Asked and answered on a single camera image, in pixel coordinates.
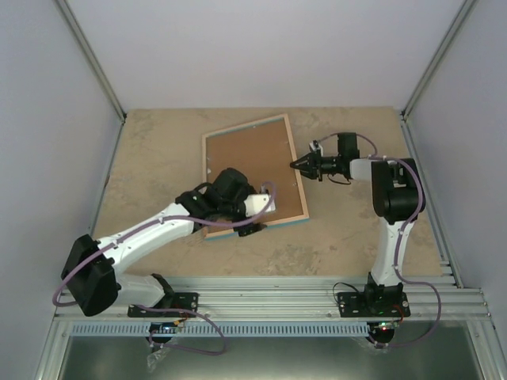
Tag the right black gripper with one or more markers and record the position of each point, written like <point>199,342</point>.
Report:
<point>312,166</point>

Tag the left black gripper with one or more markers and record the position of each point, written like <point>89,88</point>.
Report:
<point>249,229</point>

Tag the blue wooden picture frame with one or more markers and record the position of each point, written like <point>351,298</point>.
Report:
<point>299,190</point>

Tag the brown cardboard backing board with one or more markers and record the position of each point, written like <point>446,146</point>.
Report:
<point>257,154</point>

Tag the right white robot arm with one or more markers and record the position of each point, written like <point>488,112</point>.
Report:
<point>397,199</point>

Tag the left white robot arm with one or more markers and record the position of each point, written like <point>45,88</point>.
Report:
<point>95,271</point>

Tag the left small circuit board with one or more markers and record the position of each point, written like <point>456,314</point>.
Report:
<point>169,327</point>

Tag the small circuit board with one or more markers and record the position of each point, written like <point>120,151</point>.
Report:
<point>386,325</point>
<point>169,327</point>

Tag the clear plastic bag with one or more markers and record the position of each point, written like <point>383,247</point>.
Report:
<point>155,357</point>

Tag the right small circuit board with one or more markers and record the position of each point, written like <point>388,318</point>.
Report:
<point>386,325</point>

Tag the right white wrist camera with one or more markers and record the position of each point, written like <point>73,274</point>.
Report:
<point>316,147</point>

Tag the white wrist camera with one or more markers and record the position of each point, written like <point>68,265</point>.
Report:
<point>259,204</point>
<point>316,147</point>

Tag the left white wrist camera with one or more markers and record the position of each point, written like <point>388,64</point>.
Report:
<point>259,204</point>

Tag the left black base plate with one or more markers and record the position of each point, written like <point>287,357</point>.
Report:
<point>177,305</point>

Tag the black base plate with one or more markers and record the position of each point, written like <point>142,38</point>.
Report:
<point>353,304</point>
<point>177,305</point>

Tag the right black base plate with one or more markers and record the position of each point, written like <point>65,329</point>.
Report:
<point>353,304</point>

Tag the aluminium rail base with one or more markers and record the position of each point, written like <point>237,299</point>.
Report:
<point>310,298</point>

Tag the grey slotted cable duct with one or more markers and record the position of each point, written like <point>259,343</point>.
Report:
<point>228,329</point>

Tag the right aluminium corner post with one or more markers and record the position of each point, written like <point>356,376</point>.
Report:
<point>443,48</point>

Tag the aluminium corner post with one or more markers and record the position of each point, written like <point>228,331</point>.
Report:
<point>85,47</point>
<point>443,48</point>

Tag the left aluminium corner post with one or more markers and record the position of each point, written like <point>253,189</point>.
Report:
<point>85,47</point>

